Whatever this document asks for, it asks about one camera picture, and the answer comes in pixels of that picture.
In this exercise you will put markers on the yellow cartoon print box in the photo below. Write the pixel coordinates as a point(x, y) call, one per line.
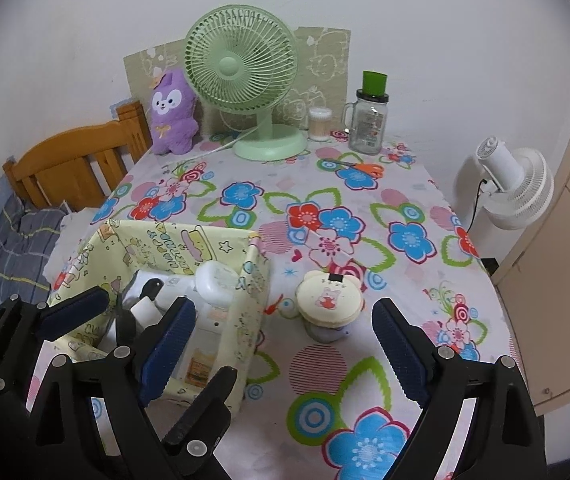
point(245, 320)

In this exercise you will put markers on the beige patterned back panel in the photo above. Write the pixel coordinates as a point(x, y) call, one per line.
point(325, 60)

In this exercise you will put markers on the white standing fan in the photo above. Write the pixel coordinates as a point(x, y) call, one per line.
point(515, 185)

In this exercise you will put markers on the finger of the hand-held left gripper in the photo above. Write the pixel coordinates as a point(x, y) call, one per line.
point(205, 400)
point(75, 310)

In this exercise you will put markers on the green table fan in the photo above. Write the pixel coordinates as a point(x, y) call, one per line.
point(240, 67)

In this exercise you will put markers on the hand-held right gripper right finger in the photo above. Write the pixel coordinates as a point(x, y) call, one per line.
point(400, 355)

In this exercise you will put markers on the glass jar mug green lid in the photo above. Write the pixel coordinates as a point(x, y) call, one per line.
point(367, 125)

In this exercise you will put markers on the beige wardrobe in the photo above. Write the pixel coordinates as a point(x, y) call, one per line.
point(565, 260)

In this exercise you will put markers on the white rounded case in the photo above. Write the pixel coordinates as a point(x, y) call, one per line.
point(217, 285)

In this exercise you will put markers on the white pillow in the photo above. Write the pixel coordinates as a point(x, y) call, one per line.
point(77, 220)

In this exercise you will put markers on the floral tablecloth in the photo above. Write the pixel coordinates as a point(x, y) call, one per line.
point(365, 240)

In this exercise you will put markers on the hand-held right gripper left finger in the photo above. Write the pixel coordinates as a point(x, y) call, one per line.
point(165, 355)

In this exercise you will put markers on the cotton swab container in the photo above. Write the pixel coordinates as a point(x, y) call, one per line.
point(320, 125)

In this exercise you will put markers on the cream round bear case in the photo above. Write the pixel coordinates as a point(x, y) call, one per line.
point(330, 300)

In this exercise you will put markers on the blue plaid bedding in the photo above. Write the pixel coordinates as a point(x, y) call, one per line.
point(20, 250)

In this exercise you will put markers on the purple plush toy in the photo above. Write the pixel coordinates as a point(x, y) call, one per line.
point(172, 120)

